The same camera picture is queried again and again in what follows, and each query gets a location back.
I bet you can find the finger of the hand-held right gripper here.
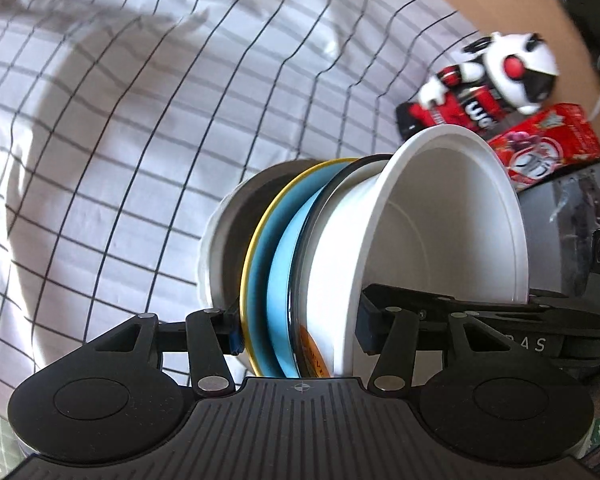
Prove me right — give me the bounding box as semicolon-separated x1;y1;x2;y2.
362;283;537;319

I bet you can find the red black robot toy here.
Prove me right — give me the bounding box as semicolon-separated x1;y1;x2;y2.
394;32;561;144

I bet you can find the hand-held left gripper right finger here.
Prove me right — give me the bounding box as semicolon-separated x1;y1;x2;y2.
356;303;482;395

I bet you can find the white floral bowl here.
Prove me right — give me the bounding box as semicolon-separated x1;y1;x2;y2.
196;159;326;362

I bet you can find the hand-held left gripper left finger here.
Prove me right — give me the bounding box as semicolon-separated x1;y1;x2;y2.
92;308;243;397

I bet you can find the yellow-rimmed white bowl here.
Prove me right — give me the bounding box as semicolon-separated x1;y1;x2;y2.
239;157;362;377

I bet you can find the red cereal bag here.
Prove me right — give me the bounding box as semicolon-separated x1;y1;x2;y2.
485;102;600;194

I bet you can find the white computer case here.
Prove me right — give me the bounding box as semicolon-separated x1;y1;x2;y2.
517;159;600;302

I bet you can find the stainless steel bowl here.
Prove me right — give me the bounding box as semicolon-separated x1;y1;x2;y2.
220;160;326;312

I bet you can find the tall white bowl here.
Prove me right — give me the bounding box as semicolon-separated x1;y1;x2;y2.
300;124;531;379

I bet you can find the blue bowl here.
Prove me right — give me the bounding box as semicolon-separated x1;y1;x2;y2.
252;154;390;379

